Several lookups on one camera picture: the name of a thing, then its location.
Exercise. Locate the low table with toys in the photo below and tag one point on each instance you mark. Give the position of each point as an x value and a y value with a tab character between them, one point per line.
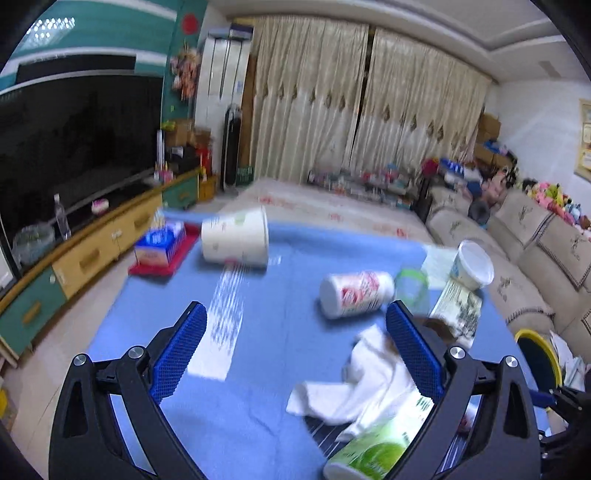
360	184

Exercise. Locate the blue tissue pack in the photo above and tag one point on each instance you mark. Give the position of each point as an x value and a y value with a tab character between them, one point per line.
157	244

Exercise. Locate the framed wall picture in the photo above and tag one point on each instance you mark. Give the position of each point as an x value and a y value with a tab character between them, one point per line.
585	138

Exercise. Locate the grey round cushion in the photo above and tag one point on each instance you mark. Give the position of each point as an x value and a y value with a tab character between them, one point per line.
479	212

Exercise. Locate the cream floral floor mat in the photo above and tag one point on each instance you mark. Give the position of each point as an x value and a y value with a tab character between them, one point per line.
323	207

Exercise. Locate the white tissue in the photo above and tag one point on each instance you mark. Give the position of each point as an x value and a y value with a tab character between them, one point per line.
369	378

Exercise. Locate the yellow and green TV cabinet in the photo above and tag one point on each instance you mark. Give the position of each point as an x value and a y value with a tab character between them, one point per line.
92	258

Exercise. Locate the black television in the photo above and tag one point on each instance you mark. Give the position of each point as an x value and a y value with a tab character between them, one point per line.
69	152

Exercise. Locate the red round wall sticker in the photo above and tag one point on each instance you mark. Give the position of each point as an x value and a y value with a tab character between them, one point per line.
190	23

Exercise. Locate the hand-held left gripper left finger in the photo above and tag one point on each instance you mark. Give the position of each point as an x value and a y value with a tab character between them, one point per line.
180	350

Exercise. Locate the white standing air conditioner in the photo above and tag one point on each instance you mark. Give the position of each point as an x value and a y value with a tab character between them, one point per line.
221	83

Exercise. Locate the pile of plush toys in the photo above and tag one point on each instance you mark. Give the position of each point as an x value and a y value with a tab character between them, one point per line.
554	198

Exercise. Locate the small pink box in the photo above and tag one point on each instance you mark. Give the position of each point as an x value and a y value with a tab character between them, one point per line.
100	206

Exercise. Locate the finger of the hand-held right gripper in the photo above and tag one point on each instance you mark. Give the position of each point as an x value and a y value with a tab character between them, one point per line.
542	399
568	441

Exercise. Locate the yellow box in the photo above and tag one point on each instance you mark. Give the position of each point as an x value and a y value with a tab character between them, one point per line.
207	188

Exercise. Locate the green crate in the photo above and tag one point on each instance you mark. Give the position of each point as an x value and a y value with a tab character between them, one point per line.
244	176

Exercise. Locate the white bottle with red label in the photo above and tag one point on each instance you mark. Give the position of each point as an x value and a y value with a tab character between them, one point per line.
355	293

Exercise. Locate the clear water bottle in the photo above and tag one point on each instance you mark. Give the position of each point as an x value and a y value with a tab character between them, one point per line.
61	219

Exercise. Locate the beige embroidered sofa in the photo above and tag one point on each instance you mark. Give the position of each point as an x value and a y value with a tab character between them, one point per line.
521	240

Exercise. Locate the printed white cardboard box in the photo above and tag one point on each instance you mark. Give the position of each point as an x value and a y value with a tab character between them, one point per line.
457	309

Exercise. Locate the pale blue bag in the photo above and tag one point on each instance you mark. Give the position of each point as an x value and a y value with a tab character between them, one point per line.
577	374

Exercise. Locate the hanging flower decoration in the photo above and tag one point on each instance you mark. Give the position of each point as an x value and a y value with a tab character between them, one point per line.
184	71

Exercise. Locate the red tray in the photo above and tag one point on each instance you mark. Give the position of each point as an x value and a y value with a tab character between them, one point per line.
182	256

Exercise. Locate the black bin with yellow rim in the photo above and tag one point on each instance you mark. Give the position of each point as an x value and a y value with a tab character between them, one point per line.
538	364

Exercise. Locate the large white paper cup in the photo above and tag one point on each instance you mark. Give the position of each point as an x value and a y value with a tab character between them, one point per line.
235	237

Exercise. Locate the white paper sheet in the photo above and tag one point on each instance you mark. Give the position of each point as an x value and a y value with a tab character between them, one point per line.
561	346

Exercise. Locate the glass bowl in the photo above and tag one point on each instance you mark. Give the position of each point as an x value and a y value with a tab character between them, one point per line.
32	244

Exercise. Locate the black tower fan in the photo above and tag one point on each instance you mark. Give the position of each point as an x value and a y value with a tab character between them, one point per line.
233	147

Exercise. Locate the red fire extinguisher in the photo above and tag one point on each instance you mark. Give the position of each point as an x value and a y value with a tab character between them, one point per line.
204	159

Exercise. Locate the cream patterned curtain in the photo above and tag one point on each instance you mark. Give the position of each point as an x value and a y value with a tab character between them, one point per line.
415	106
304	101

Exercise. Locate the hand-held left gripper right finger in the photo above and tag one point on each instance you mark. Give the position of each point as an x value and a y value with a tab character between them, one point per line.
413	355

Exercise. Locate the white plastic tub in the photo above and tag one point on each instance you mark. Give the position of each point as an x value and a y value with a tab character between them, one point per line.
466	272

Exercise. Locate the blue tablecloth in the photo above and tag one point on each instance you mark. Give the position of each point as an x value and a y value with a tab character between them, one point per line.
277	369

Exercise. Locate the heap of toys and bags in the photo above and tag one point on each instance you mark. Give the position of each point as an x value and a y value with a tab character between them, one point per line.
450	173

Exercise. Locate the brown cardboard boxes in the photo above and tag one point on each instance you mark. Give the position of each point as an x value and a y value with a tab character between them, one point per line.
184	134

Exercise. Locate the stack of cardboard boxes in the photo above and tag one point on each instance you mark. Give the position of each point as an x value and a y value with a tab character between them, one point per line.
489	138

